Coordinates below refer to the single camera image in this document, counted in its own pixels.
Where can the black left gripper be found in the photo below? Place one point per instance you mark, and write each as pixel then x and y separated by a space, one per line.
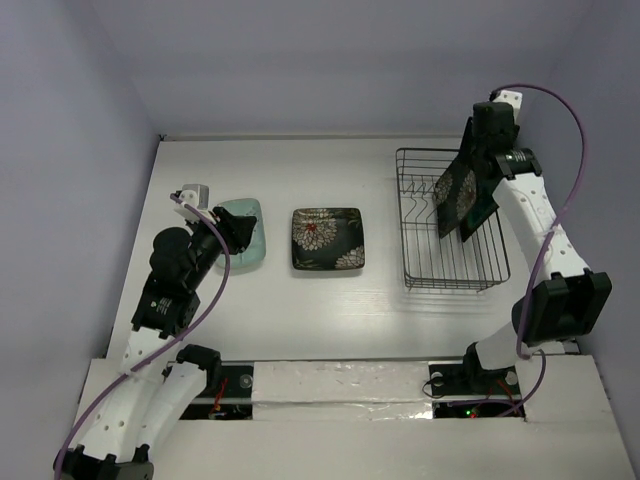
pixel 239 229

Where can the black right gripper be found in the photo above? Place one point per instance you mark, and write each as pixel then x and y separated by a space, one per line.
pixel 480 167

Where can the black teal square plate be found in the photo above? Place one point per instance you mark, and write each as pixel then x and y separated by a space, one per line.
pixel 481 209

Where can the light green ceramic plate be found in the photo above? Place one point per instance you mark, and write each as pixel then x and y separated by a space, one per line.
pixel 256 251

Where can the black floral square plate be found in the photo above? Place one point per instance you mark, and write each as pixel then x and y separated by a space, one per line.
pixel 327 239

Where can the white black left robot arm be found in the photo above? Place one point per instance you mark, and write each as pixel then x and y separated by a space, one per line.
pixel 120 433

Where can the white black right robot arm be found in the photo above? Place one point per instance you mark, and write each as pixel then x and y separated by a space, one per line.
pixel 564 296

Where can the white foam front panel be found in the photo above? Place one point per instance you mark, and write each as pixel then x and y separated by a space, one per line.
pixel 340 391

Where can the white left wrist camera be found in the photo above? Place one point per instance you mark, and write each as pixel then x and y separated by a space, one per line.
pixel 193 202

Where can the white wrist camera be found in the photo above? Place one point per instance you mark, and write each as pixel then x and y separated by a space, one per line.
pixel 511 97
pixel 193 202

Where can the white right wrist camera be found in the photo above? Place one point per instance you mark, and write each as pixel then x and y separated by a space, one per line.
pixel 511 97

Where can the grey wire dish rack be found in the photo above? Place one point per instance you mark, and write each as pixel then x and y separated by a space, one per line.
pixel 429 261

